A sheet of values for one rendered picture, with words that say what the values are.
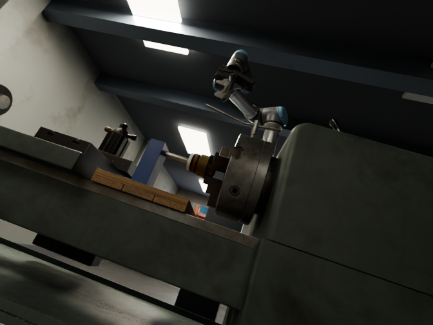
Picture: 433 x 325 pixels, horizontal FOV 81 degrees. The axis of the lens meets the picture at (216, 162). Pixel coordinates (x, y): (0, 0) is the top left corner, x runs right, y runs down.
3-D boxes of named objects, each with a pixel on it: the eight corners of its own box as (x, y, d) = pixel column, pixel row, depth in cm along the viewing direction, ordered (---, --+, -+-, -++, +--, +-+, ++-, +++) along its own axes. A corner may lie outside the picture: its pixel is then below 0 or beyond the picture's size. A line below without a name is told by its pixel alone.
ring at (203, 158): (218, 163, 102) (197, 157, 103) (219, 153, 93) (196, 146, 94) (211, 184, 98) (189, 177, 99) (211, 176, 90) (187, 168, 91)
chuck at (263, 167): (244, 227, 105) (265, 158, 113) (252, 222, 74) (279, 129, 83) (236, 224, 105) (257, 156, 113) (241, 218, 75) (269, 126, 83)
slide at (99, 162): (129, 193, 116) (133, 184, 117) (84, 155, 76) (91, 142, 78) (93, 181, 118) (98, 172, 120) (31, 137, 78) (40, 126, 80)
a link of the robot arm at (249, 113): (254, 114, 172) (214, 71, 135) (269, 113, 166) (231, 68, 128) (250, 129, 170) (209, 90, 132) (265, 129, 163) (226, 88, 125)
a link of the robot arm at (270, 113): (249, 193, 150) (269, 114, 166) (273, 196, 142) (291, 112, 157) (240, 186, 141) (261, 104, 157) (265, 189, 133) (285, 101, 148)
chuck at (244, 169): (236, 224, 105) (257, 156, 113) (241, 218, 75) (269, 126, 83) (216, 217, 106) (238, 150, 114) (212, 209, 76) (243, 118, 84)
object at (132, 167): (134, 180, 108) (140, 169, 109) (127, 172, 98) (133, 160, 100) (91, 166, 110) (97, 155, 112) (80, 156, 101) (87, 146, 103)
